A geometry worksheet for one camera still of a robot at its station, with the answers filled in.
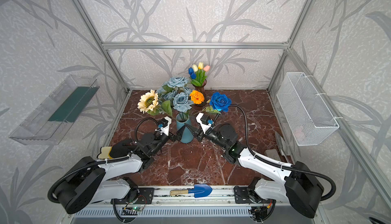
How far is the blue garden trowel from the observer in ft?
2.46

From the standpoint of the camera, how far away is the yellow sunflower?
1.94 feet

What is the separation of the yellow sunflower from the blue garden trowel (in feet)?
1.46
